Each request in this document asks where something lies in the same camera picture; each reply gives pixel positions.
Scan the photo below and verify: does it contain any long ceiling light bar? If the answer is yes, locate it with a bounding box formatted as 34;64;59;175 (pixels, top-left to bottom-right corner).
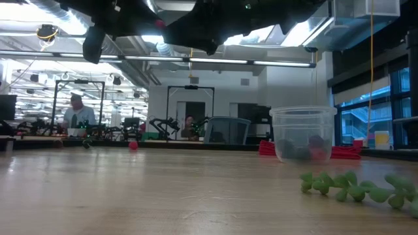
0;50;316;69

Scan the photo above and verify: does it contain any black yellow cable reel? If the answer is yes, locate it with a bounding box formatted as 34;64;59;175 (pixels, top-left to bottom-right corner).
36;24;59;42

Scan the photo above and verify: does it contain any black background rig frame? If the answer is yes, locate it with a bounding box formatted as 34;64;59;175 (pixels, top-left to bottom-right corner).
52;79;106;136
166;85;216;141

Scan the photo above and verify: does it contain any person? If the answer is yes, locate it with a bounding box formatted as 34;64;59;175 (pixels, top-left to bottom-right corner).
181;114;197;138
61;93;97;136

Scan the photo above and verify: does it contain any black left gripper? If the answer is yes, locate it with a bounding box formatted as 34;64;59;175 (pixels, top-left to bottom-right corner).
57;0;166;65

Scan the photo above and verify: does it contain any dark cherry with stem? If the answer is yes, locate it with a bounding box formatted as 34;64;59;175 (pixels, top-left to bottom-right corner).
308;135;326;150

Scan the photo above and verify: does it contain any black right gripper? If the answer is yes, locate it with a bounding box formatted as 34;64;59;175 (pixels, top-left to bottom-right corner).
165;0;262;55

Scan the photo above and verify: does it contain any silver ceiling duct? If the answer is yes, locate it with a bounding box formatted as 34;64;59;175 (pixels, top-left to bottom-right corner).
29;0;163;86

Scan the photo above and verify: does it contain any yellow hanging cord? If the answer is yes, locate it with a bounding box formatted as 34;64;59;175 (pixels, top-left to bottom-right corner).
368;0;374;138

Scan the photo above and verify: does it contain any yellow container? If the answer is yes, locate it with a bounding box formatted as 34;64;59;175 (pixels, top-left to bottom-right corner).
374;131;391;147

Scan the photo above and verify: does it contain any black background monitor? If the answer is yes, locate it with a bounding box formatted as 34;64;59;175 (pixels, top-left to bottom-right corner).
0;94;18;121

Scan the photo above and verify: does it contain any green artificial succulent plant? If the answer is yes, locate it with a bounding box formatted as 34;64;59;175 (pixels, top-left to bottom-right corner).
299;170;418;219

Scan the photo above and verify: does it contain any red folded cloth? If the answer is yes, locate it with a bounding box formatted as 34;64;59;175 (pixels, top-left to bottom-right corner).
258;140;362;161

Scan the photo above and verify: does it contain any clear plastic cup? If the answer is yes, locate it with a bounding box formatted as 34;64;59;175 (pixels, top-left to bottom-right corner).
269;105;338;164

